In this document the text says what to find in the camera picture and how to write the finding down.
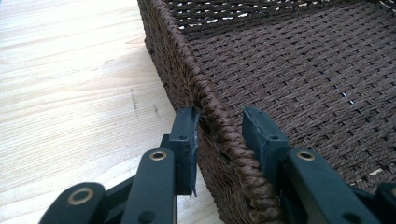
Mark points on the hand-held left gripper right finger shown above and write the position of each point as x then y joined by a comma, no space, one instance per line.
267,143

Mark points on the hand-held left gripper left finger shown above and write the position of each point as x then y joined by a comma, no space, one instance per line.
185,149

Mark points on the brown woven basket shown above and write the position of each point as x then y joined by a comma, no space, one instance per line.
280,77

